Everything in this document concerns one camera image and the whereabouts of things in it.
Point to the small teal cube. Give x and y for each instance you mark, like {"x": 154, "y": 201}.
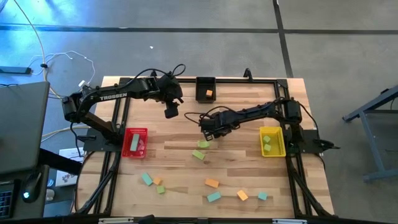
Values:
{"x": 262, "y": 196}

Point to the black desk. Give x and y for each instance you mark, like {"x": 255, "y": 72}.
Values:
{"x": 31, "y": 211}

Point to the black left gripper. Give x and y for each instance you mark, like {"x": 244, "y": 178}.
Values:
{"x": 168, "y": 88}

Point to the grey computer monitor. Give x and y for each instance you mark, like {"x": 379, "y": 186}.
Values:
{"x": 21, "y": 124}

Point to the orange square block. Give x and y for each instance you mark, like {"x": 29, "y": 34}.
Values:
{"x": 242, "y": 195}

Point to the black frame clamp hook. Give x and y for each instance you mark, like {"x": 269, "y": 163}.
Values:
{"x": 247, "y": 74}
{"x": 153, "y": 74}

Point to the black plastic basket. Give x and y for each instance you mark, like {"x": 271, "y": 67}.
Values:
{"x": 202, "y": 87}

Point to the orange rectangular block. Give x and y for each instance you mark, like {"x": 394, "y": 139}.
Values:
{"x": 211, "y": 183}

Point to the green rectangular block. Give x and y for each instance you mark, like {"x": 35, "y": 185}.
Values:
{"x": 198, "y": 154}

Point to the blue-grey metal table frame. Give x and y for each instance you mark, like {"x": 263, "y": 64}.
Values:
{"x": 371, "y": 143}

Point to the small orange cube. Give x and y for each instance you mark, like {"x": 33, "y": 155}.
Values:
{"x": 209, "y": 93}
{"x": 157, "y": 180}

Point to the black floor tape strip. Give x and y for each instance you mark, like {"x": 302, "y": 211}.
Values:
{"x": 124, "y": 29}
{"x": 286, "y": 56}

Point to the black power strip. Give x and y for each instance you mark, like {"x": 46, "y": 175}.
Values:
{"x": 15, "y": 70}

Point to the red plastic basket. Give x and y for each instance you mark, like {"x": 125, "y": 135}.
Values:
{"x": 126, "y": 149}

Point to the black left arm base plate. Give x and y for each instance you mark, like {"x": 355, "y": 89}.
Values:
{"x": 93, "y": 143}

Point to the black computer mouse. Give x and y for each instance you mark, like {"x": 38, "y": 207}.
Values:
{"x": 31, "y": 186}

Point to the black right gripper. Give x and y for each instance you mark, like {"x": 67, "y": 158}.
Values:
{"x": 217, "y": 123}

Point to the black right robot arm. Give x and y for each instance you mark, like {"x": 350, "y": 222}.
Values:
{"x": 264, "y": 110}

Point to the silver metal bracket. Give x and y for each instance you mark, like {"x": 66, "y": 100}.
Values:
{"x": 115, "y": 221}
{"x": 289, "y": 221}

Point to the backlit black keyboard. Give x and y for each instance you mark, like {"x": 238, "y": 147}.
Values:
{"x": 5, "y": 203}

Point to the yellow plastic basket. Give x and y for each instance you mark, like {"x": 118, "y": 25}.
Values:
{"x": 278, "y": 146}

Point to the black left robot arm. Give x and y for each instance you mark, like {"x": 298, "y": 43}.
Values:
{"x": 112, "y": 95}

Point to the long teal block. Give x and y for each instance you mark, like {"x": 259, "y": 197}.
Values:
{"x": 134, "y": 142}

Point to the white plug adapter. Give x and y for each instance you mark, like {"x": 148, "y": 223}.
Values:
{"x": 82, "y": 83}

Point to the teal rectangular block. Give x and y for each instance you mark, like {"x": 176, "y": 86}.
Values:
{"x": 147, "y": 179}
{"x": 214, "y": 196}

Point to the green arch block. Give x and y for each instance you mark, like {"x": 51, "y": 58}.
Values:
{"x": 203, "y": 144}

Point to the white paper booklet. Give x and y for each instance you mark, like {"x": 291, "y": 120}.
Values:
{"x": 68, "y": 155}

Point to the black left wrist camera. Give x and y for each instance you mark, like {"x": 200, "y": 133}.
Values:
{"x": 171, "y": 111}

